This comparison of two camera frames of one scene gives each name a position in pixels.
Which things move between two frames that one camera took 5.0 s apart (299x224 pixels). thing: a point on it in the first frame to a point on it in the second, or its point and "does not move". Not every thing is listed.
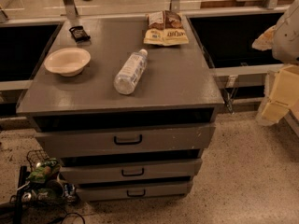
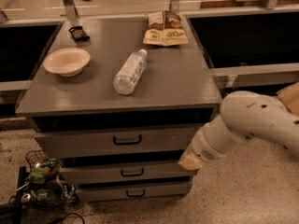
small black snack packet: (79, 35) does not move
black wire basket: (35, 158) does not move
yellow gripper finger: (273, 114) to (191, 161)
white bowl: (68, 62) does not move
